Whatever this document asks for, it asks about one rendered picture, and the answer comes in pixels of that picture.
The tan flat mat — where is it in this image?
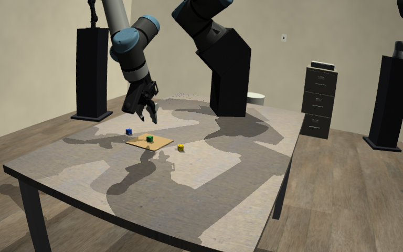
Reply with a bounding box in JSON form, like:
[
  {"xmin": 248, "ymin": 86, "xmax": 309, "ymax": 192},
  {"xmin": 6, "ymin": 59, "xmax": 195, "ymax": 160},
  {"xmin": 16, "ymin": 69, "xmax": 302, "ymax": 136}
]
[{"xmin": 126, "ymin": 133, "xmax": 174, "ymax": 152}]

